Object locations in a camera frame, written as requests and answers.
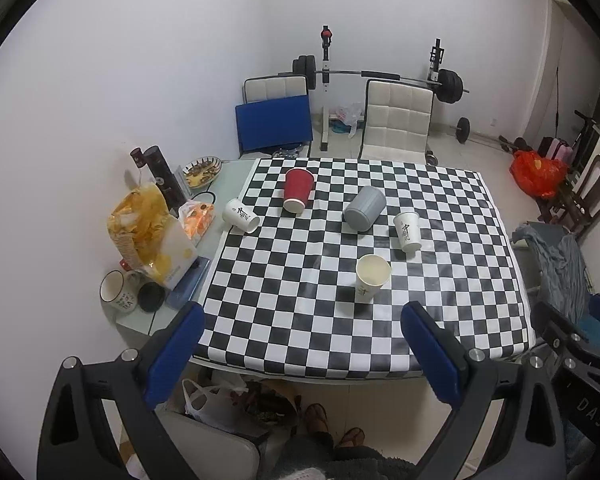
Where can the person's foot in sandal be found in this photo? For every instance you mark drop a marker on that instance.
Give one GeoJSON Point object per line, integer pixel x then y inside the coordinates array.
{"type": "Point", "coordinates": [352, 437]}
{"type": "Point", "coordinates": [317, 417]}

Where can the black round lid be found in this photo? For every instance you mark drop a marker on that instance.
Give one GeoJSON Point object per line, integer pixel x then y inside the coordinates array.
{"type": "Point", "coordinates": [151, 296]}

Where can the tall black cylinder tube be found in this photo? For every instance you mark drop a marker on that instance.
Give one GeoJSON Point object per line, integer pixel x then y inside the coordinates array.
{"type": "Point", "coordinates": [164, 177]}

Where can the black barbell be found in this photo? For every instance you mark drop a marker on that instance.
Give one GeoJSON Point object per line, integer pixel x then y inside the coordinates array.
{"type": "Point", "coordinates": [449, 85]}

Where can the black scooter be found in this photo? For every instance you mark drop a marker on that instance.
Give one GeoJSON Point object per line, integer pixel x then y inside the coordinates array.
{"type": "Point", "coordinates": [585, 132]}

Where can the white padded chair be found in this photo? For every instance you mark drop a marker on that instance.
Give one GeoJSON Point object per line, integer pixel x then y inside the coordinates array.
{"type": "Point", "coordinates": [275, 87]}
{"type": "Point", "coordinates": [397, 120]}

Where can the grey cloth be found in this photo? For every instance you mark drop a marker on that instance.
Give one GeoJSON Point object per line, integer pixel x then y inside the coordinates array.
{"type": "Point", "coordinates": [559, 260]}

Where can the grey plastic cup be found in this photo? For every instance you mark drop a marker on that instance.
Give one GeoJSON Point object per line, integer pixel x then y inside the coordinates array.
{"type": "Point", "coordinates": [365, 207]}

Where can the blue folded mat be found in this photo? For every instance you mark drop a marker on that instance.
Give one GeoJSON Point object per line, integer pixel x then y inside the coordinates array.
{"type": "Point", "coordinates": [272, 125]}

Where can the orange snack packet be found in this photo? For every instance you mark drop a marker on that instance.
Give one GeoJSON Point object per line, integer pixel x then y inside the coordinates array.
{"type": "Point", "coordinates": [196, 217]}

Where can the red paper cup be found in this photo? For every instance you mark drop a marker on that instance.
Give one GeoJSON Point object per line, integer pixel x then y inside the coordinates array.
{"type": "Point", "coordinates": [298, 187]}

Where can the plate of food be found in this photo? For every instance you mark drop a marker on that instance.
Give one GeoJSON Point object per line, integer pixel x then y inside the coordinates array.
{"type": "Point", "coordinates": [201, 171]}

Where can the person's dark pants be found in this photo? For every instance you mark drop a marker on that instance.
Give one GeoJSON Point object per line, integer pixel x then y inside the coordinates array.
{"type": "Point", "coordinates": [340, 462]}

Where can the yellow chips bag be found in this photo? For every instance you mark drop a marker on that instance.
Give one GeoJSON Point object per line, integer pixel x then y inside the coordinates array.
{"type": "Point", "coordinates": [142, 225]}

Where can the white chair seat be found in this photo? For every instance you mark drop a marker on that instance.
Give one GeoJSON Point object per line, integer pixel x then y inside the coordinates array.
{"type": "Point", "coordinates": [205, 447]}

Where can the pink white plastic bag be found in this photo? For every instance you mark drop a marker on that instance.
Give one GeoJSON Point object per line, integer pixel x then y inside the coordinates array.
{"type": "Point", "coordinates": [349, 116]}

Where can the red plastic bag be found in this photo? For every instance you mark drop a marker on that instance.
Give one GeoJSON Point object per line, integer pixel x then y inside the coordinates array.
{"type": "Point", "coordinates": [537, 172]}

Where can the dark blue flat case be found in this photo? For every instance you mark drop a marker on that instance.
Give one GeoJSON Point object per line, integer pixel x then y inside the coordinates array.
{"type": "Point", "coordinates": [189, 282]}

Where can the white ceramic mug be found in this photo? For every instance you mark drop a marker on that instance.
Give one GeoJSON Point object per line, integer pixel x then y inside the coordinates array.
{"type": "Point", "coordinates": [117, 291]}

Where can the white barbell rack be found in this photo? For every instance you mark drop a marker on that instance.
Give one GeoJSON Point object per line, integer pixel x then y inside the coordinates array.
{"type": "Point", "coordinates": [326, 80]}

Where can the pink suitcase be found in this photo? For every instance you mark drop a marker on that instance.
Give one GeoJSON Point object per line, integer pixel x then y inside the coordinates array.
{"type": "Point", "coordinates": [554, 147]}

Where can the dark wooden chair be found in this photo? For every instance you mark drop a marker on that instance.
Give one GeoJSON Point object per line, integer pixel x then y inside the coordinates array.
{"type": "Point", "coordinates": [587, 190]}

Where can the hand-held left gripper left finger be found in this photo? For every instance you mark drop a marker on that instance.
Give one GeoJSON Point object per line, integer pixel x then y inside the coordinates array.
{"type": "Point", "coordinates": [172, 355]}

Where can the dark bag of greens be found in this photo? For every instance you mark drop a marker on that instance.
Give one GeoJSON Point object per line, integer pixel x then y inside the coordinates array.
{"type": "Point", "coordinates": [272, 405]}

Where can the white printed paper cup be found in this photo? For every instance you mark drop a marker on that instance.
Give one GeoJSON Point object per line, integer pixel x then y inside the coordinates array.
{"type": "Point", "coordinates": [407, 232]}
{"type": "Point", "coordinates": [240, 216]}
{"type": "Point", "coordinates": [372, 275]}

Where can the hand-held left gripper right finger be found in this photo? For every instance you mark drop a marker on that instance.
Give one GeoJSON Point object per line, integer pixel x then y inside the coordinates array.
{"type": "Point", "coordinates": [432, 355]}

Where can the black white checkered tablecloth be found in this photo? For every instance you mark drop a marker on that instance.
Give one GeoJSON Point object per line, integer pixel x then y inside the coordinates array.
{"type": "Point", "coordinates": [330, 310]}

